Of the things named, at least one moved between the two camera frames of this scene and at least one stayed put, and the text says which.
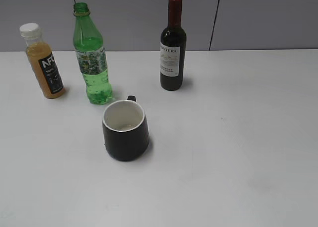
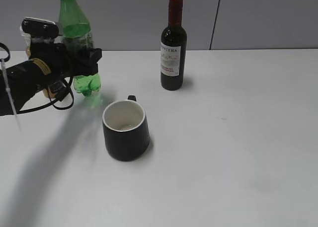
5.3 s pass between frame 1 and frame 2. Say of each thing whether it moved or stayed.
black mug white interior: stayed
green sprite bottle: moved
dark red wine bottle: stayed
